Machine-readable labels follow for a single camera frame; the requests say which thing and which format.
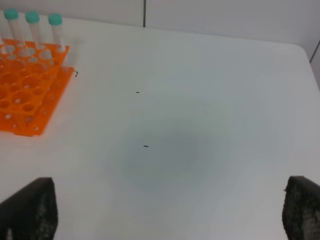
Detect orange plastic test tube rack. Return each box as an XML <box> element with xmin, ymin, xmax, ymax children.
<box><xmin>0</xmin><ymin>38</ymin><xmax>74</xmax><ymax>137</ymax></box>

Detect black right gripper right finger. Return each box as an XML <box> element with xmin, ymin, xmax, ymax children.
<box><xmin>282</xmin><ymin>176</ymin><xmax>320</xmax><ymax>240</ymax></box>

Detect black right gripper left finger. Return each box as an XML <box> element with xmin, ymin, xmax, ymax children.
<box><xmin>0</xmin><ymin>177</ymin><xmax>59</xmax><ymax>240</ymax></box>

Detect green-capped tube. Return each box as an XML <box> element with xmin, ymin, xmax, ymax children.
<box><xmin>3</xmin><ymin>8</ymin><xmax>26</xmax><ymax>48</ymax></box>
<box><xmin>25</xmin><ymin>11</ymin><xmax>45</xmax><ymax>50</ymax></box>
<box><xmin>48</xmin><ymin>13</ymin><xmax>66</xmax><ymax>53</ymax></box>

